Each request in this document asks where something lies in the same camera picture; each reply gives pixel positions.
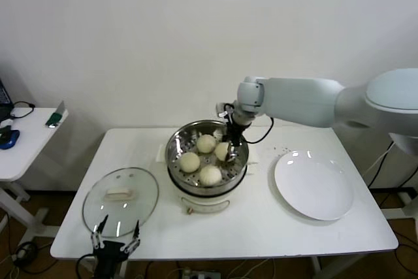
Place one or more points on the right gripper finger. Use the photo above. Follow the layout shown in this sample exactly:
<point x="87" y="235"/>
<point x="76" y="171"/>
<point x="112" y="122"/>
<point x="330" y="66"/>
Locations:
<point x="233" y="155"/>

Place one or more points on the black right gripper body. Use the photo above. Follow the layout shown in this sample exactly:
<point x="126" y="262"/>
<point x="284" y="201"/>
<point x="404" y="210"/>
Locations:
<point x="235" y="133"/>

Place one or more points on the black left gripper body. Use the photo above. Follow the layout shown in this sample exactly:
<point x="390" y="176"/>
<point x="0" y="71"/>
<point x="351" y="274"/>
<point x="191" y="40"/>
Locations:
<point x="109" y="257"/>

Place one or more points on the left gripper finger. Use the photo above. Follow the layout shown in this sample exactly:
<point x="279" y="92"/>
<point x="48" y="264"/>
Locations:
<point x="102" y="225"/>
<point x="137" y="231"/>

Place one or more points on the white steamed baozi bun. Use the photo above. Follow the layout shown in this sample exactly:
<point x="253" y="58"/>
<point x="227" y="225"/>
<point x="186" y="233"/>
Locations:
<point x="210" y="175"/>
<point x="190" y="162"/>
<point x="222" y="150"/>
<point x="206" y="143"/>

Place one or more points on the glass pot lid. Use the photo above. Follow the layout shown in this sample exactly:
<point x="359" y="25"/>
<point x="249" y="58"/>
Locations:
<point x="140" y="190"/>

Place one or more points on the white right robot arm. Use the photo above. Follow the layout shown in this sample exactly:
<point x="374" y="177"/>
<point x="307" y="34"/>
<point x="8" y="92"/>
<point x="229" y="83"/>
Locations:
<point x="300" y="99"/>

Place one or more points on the stainless steel steamer basket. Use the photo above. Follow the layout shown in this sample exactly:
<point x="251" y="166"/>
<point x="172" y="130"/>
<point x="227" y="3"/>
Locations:
<point x="174" y="141"/>

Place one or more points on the white electric cooker pot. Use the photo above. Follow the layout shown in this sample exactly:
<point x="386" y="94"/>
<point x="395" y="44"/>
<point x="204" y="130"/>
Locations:
<point x="202" y="204"/>

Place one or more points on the grey floor adapter plug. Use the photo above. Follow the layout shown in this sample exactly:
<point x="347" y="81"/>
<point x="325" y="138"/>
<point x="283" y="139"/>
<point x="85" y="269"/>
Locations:
<point x="21" y="253"/>

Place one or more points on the white round plate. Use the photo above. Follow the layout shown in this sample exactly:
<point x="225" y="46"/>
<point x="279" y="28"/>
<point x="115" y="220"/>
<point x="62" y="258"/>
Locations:
<point x="313" y="187"/>

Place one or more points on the white side table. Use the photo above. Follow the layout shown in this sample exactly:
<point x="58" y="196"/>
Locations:
<point x="29" y="148"/>

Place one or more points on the blue computer mouse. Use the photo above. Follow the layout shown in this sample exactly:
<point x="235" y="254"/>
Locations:
<point x="9" y="138"/>

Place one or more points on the dark laptop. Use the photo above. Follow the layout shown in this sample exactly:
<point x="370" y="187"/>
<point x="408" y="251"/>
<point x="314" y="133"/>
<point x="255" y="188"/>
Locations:
<point x="3" y="99"/>

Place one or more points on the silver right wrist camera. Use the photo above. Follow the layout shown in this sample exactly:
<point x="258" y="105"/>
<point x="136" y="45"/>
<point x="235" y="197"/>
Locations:
<point x="223" y="109"/>

